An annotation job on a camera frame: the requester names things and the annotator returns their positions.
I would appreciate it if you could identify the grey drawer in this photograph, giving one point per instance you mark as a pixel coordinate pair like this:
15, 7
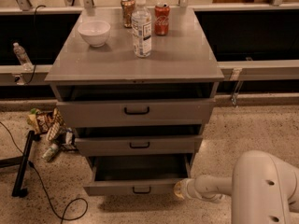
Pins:
138, 140
135, 105
137, 175

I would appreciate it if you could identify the clear plastic water bottle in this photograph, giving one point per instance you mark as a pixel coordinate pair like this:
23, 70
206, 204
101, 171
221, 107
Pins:
141, 25

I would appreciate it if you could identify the grey middle drawer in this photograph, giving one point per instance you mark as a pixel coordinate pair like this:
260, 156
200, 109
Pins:
138, 140

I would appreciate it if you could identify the white ceramic bowl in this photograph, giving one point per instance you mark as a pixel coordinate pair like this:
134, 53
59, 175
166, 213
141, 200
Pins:
95, 33

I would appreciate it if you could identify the grey top drawer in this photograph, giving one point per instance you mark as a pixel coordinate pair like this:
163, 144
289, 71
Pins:
135, 105

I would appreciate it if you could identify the green can on floor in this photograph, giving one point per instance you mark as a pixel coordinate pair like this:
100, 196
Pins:
50, 153

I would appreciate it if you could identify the grey bottom drawer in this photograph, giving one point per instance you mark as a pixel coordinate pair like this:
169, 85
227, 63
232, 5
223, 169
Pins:
137, 175

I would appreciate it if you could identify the brown soda can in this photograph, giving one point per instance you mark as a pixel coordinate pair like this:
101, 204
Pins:
128, 7

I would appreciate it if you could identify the red cola can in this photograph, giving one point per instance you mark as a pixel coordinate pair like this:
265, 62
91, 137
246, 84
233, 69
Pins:
161, 24

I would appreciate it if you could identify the metal railing frame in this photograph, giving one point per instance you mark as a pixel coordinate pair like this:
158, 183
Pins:
255, 44

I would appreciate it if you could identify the grey drawer cabinet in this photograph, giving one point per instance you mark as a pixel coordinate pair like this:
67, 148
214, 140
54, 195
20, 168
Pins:
181, 57

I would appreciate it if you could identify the yellow foam-covered gripper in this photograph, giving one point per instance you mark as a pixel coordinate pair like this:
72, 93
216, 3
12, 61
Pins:
187, 187

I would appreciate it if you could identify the small water bottle on ledge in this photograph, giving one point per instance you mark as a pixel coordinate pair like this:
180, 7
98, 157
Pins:
22, 56

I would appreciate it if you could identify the snack bag pile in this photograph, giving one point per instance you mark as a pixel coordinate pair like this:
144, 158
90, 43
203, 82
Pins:
51, 123

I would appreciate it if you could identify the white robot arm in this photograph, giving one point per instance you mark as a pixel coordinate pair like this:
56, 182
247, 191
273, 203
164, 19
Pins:
263, 189

